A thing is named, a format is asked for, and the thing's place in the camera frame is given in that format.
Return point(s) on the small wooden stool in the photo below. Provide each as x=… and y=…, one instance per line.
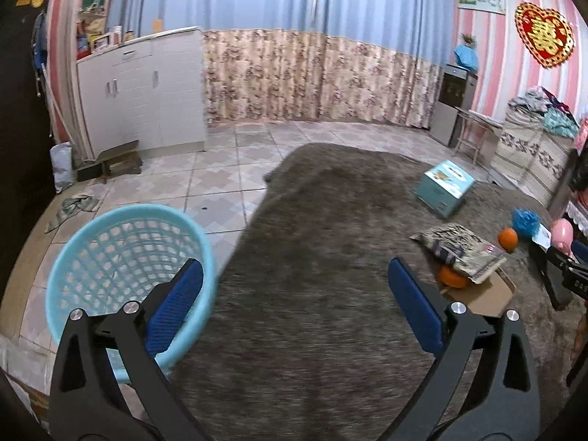
x=480, y=119
x=119, y=158

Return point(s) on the brown phone case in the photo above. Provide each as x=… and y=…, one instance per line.
x=487, y=298

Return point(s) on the blue plastic bag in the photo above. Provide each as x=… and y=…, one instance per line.
x=525, y=221

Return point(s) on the blue covered water bottle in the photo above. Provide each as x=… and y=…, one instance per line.
x=466, y=57

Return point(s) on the teal cardboard box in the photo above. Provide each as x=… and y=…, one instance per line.
x=445, y=188

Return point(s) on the cabinet with patterned cover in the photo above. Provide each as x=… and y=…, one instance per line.
x=528, y=156

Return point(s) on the black flat case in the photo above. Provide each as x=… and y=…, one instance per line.
x=556, y=294

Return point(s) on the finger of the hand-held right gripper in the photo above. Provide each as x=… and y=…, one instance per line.
x=567, y=262

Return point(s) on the patterned snack bag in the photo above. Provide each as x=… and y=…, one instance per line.
x=459, y=248

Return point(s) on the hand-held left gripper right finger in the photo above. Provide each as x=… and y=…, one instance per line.
x=413, y=303

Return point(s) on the pink hanging bag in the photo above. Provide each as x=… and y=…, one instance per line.
x=582, y=135

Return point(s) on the small potted plant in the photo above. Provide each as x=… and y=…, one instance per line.
x=468, y=40

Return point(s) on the low cabinet with lace cloth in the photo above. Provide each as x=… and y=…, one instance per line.
x=579, y=211

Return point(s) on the white cabinet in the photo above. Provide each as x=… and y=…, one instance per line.
x=147, y=92

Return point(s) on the pile of clothes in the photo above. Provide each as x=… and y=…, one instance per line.
x=551, y=112

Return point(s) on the brown shaggy rug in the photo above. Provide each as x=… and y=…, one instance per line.
x=321, y=239

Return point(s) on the blue hanging bag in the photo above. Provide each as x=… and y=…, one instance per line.
x=40, y=50

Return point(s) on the red heart wall decoration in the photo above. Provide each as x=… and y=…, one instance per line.
x=544, y=32

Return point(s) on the landscape wall picture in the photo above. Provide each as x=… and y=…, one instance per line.
x=482, y=0

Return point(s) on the blue and floral curtain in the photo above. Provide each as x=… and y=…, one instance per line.
x=229, y=32
x=381, y=46

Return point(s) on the grey sack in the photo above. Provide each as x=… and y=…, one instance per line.
x=62, y=167

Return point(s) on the orange fruit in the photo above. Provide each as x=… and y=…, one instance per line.
x=452, y=278
x=507, y=240

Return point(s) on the light blue plastic basket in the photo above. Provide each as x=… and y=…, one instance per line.
x=69, y=257

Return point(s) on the pink pig pot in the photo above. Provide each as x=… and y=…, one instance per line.
x=562, y=236

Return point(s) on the white and blue packet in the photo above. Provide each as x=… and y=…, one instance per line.
x=542, y=235

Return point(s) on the green striped floor rag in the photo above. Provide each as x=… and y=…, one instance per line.
x=73, y=209

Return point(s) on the white picture frame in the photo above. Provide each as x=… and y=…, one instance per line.
x=101, y=42

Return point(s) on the grey water dispenser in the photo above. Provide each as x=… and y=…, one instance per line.
x=448, y=110

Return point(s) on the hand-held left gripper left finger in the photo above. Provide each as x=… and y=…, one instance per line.
x=177, y=298

